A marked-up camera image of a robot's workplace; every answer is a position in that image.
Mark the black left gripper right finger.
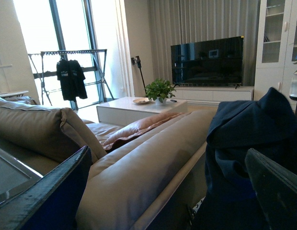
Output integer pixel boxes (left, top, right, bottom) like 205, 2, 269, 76
245, 149, 297, 230

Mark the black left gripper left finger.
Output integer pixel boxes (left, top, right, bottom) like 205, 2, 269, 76
0, 146, 91, 230

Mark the dark navy garment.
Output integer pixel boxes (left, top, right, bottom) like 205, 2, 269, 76
191, 88, 297, 230

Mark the metal clothes drying rack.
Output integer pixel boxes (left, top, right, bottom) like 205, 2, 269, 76
28, 49, 114, 105

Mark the white coffee table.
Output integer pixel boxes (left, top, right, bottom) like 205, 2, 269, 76
96, 97, 187, 126

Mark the pink cushion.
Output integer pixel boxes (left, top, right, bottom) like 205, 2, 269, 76
102, 112, 186, 153

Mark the white tv stand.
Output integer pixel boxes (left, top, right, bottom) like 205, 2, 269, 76
174, 86, 254, 105

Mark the black hanging t-shirt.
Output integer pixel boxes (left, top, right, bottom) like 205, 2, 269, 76
56, 59, 88, 101

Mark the beige plate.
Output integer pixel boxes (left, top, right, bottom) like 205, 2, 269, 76
133, 97, 151, 105

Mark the black flat television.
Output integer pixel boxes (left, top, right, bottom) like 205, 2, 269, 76
171, 36, 244, 87

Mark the green potted plant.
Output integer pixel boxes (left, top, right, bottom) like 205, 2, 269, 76
145, 79, 176, 103

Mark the white glass-door cabinet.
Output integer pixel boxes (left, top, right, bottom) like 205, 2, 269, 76
253, 0, 297, 100

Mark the grey pleated curtain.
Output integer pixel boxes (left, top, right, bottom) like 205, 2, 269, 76
148, 0, 261, 86

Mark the cordless stick vacuum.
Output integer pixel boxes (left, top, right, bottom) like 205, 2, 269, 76
131, 56, 147, 93

